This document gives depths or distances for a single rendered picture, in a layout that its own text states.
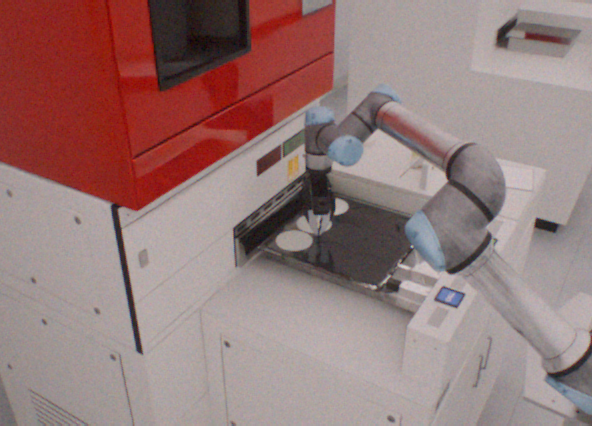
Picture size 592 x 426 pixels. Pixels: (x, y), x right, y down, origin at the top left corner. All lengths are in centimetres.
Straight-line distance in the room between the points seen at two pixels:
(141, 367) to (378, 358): 56
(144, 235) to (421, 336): 63
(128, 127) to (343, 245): 75
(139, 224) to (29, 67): 37
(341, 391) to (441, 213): 52
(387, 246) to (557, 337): 58
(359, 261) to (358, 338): 22
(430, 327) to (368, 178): 67
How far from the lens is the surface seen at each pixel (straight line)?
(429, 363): 141
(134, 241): 135
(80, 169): 133
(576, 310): 176
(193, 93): 130
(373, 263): 164
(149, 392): 162
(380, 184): 189
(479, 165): 125
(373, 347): 152
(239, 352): 163
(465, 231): 122
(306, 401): 160
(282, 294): 166
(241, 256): 169
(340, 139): 148
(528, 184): 198
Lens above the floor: 186
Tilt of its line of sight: 32 degrees down
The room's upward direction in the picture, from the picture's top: straight up
